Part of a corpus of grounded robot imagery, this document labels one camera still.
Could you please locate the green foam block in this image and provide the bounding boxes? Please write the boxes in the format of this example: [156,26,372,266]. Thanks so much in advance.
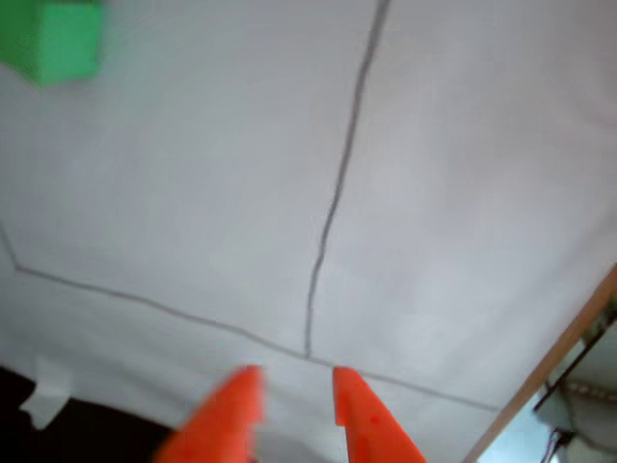
[0,0,105,88]

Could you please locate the wooden board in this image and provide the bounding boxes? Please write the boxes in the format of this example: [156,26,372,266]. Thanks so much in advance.
[461,262,617,463]

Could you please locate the white tape piece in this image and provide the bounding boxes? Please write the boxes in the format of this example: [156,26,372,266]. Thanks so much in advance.
[18,354,74,431]

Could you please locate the grey metal frame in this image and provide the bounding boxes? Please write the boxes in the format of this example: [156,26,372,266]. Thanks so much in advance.
[532,308,617,463]

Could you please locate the white paper sheet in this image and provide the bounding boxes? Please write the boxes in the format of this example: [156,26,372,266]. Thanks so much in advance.
[0,0,617,463]

